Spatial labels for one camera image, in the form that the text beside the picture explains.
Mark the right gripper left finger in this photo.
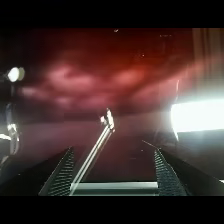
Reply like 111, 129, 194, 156
6, 146, 76, 197

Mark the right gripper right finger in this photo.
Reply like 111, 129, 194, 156
153, 147, 221, 197

